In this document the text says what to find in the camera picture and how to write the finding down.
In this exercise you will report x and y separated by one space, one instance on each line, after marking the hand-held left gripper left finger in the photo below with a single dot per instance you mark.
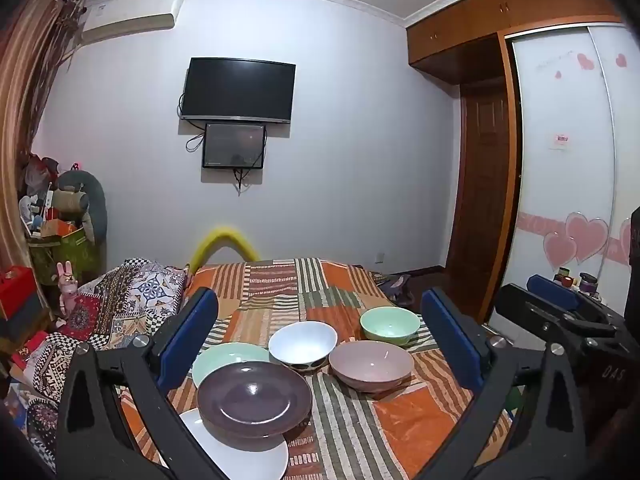
186 340

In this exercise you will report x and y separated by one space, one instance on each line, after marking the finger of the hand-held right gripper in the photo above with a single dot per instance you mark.
555 291
530 315

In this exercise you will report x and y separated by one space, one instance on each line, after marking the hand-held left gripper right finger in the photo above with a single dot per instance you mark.
450 340

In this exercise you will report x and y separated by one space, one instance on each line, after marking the green plate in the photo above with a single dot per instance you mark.
225 355

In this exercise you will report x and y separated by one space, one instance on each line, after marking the green bowl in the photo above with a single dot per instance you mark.
390 322

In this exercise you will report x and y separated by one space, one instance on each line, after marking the pink bowl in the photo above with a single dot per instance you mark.
370 365

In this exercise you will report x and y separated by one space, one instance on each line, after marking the purple plate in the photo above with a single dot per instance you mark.
250 395

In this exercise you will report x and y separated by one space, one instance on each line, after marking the white bowl with dark spots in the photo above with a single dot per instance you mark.
302 342

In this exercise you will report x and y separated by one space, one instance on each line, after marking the white plate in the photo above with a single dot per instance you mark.
250 460

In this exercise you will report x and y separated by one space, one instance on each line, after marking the patterned patchwork quilt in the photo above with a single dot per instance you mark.
135 290

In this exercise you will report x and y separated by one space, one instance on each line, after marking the dark slippers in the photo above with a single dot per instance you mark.
397 287

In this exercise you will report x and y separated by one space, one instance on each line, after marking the white heart-print wardrobe door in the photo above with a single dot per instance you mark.
560 185
625 135

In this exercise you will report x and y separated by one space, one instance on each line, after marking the orange striped patchwork blanket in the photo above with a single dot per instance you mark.
280 290

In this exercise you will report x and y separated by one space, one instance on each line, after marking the yellow foam tube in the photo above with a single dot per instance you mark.
220 237

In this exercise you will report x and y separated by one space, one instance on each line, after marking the pink bunny figure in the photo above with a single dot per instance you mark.
67 290

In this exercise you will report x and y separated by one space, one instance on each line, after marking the brown wooden door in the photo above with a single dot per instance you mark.
480 175

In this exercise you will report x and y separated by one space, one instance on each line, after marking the small paper label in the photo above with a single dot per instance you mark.
563 141

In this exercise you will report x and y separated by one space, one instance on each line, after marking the grey plush toy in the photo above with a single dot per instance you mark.
95 205

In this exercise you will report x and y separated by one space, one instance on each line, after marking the red box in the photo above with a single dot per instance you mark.
17 292

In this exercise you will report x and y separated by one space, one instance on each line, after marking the small black monitor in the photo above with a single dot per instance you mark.
233 145

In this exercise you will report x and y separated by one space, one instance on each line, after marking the brown striped curtain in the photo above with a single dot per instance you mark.
25 85

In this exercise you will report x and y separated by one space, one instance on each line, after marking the white air conditioner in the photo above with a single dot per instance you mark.
130 15

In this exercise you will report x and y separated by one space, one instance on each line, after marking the wall socket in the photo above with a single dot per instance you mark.
380 258

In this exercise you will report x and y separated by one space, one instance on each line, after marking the black wall television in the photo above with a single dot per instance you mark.
237 90

